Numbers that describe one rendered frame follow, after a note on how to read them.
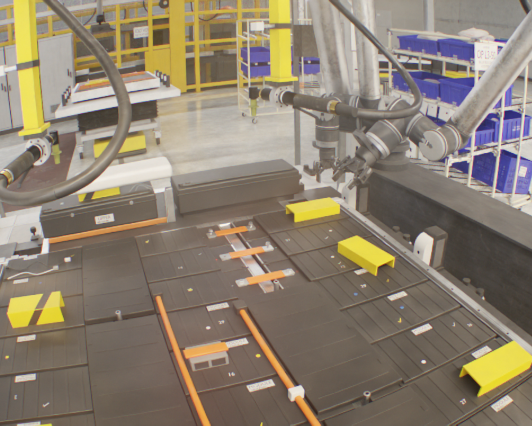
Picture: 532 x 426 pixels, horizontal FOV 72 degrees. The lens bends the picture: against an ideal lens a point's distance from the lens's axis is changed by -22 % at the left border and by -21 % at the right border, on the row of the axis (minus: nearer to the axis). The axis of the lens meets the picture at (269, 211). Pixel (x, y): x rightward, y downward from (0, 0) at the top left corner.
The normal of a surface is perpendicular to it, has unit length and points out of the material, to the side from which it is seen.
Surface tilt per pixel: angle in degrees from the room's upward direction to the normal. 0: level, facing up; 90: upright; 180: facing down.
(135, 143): 90
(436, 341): 0
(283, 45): 90
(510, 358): 0
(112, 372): 0
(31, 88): 90
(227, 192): 90
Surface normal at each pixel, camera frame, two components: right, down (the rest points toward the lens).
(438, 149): -0.63, 0.34
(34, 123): 0.13, 0.40
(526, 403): -0.02, -0.91
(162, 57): 0.37, 0.37
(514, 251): -0.87, 0.22
